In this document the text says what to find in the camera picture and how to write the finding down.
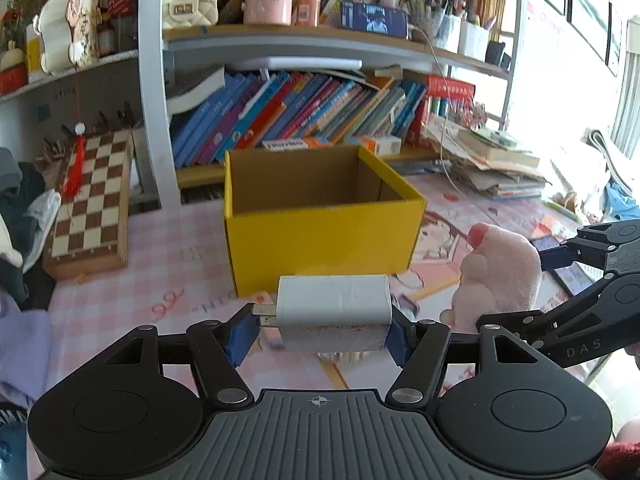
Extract dark clothes pile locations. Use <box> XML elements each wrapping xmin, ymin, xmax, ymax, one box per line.
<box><xmin>0</xmin><ymin>147</ymin><xmax>63</xmax><ymax>311</ymax></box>

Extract white pen holder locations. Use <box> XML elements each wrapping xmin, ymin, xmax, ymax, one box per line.
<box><xmin>459</xmin><ymin>20</ymin><xmax>491</xmax><ymax>61</ymax></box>

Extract blue water bottle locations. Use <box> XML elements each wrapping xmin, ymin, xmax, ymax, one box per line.
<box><xmin>0</xmin><ymin>425</ymin><xmax>26</xmax><ymax>480</ymax></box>

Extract yellow white jar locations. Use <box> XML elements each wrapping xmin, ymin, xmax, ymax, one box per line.
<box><xmin>25</xmin><ymin>30</ymin><xmax>46</xmax><ymax>83</ymax></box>

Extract tablet with lit screen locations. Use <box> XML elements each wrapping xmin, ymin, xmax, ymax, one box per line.
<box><xmin>341</xmin><ymin>1</ymin><xmax>408</xmax><ymax>38</ymax></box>

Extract red round jar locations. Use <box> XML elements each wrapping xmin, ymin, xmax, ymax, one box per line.
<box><xmin>0</xmin><ymin>47</ymin><xmax>28</xmax><ymax>95</ymax></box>

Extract person's red knit clothing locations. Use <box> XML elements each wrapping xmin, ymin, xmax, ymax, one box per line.
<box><xmin>597</xmin><ymin>417</ymin><xmax>640</xmax><ymax>480</ymax></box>

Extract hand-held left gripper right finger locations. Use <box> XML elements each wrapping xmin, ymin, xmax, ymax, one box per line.
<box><xmin>385</xmin><ymin>307</ymin><xmax>543</xmax><ymax>406</ymax></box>

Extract small white orange box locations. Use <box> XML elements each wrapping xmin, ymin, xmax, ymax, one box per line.
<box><xmin>357</xmin><ymin>135</ymin><xmax>402</xmax><ymax>157</ymax></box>

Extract row of colourful books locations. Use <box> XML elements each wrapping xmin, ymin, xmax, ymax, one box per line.
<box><xmin>170</xmin><ymin>70</ymin><xmax>428</xmax><ymax>168</ymax></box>

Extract wooden chessboard box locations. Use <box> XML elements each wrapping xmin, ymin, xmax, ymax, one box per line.
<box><xmin>42</xmin><ymin>130</ymin><xmax>135</xmax><ymax>281</ymax></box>

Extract red book box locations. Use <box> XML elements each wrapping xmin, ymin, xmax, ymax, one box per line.
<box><xmin>410</xmin><ymin>75</ymin><xmax>476</xmax><ymax>143</ymax></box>

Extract cream decorative ornament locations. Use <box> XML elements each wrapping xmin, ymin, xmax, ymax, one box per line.
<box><xmin>34</xmin><ymin>0</ymin><xmax>101</xmax><ymax>76</ymax></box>

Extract pink printed tablecloth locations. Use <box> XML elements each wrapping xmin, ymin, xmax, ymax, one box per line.
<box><xmin>0</xmin><ymin>175</ymin><xmax>640</xmax><ymax>411</ymax></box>

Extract lavender garment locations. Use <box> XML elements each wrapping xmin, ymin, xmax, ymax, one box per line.
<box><xmin>0</xmin><ymin>290</ymin><xmax>53</xmax><ymax>411</ymax></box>

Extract pink plush pig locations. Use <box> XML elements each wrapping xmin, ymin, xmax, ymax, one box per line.
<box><xmin>440</xmin><ymin>222</ymin><xmax>543</xmax><ymax>336</ymax></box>

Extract red tassel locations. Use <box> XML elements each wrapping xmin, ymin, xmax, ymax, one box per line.
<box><xmin>60</xmin><ymin>122</ymin><xmax>88</xmax><ymax>198</ymax></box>

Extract folded newspapers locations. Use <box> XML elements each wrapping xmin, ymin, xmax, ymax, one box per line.
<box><xmin>550</xmin><ymin>130</ymin><xmax>628</xmax><ymax>211</ymax></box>

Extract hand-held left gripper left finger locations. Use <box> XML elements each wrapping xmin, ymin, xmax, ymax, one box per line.
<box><xmin>97</xmin><ymin>305</ymin><xmax>261</xmax><ymax>406</ymax></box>

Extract stack of books and papers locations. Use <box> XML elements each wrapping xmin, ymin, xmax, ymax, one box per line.
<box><xmin>425</xmin><ymin>120</ymin><xmax>551</xmax><ymax>202</ymax></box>

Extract thick white book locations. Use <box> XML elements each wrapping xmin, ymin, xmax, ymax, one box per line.
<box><xmin>165</xmin><ymin>67</ymin><xmax>227</xmax><ymax>116</ymax></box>

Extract long white orange box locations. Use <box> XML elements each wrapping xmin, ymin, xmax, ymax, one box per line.
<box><xmin>262</xmin><ymin>137</ymin><xmax>321</xmax><ymax>151</ymax></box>

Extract black pen cup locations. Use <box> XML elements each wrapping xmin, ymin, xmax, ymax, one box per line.
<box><xmin>485</xmin><ymin>40</ymin><xmax>511</xmax><ymax>68</ymax></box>

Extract black smartphone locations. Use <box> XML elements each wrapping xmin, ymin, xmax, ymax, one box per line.
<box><xmin>532</xmin><ymin>235</ymin><xmax>606</xmax><ymax>296</ymax></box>

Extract white charger plug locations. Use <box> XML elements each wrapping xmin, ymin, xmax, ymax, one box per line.
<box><xmin>252</xmin><ymin>274</ymin><xmax>393</xmax><ymax>353</ymax></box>

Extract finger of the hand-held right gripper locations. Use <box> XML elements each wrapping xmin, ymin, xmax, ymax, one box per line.
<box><xmin>475</xmin><ymin>270</ymin><xmax>640</xmax><ymax>337</ymax></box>
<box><xmin>539</xmin><ymin>220</ymin><xmax>640</xmax><ymax>275</ymax></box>

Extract white metal shelf unit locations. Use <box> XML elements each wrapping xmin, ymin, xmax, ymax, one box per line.
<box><xmin>0</xmin><ymin>0</ymin><xmax>531</xmax><ymax>211</ymax></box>

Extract white cable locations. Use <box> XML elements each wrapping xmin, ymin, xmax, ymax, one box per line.
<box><xmin>407</xmin><ymin>25</ymin><xmax>468</xmax><ymax>191</ymax></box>

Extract yellow cardboard box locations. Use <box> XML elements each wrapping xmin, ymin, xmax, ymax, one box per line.
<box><xmin>222</xmin><ymin>144</ymin><xmax>428</xmax><ymax>298</ymax></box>

